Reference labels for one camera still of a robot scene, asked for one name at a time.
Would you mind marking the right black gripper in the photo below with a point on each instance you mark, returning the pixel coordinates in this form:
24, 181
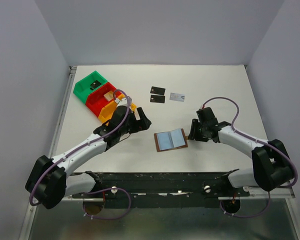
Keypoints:
193, 133

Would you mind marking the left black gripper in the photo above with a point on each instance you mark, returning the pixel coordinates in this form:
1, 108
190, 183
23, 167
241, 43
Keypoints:
143, 124

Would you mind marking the brown leather card holder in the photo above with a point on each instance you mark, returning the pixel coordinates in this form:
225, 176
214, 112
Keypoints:
170, 140

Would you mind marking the black credit card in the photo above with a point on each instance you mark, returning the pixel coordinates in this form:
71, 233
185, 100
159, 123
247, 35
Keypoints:
157, 99
157, 91

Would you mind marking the silver VIP credit card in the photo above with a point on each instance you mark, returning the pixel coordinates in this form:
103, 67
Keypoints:
177, 97

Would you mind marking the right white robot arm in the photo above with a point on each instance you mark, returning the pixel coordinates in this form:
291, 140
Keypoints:
271, 165

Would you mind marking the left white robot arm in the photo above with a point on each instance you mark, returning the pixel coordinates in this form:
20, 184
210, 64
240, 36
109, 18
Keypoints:
70, 165

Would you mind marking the gold card in red bin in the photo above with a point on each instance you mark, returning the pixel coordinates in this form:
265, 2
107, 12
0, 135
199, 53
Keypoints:
109, 96

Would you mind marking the black card in green bin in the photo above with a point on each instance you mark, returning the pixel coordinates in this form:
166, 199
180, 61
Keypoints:
96, 84

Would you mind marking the yellow plastic bin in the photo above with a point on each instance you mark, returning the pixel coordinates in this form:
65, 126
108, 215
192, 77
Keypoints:
108, 110

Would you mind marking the red plastic bin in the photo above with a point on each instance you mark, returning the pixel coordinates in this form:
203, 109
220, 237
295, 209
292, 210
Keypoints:
96, 101

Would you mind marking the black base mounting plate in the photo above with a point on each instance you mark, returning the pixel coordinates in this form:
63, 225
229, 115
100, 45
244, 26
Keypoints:
148, 190

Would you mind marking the green plastic bin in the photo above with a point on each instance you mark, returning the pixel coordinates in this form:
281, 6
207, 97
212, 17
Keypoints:
82, 88

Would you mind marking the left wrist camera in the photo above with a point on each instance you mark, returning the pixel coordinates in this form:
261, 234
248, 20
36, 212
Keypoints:
125, 101

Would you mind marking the aluminium rail frame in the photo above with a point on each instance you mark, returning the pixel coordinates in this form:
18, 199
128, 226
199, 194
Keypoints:
31, 210

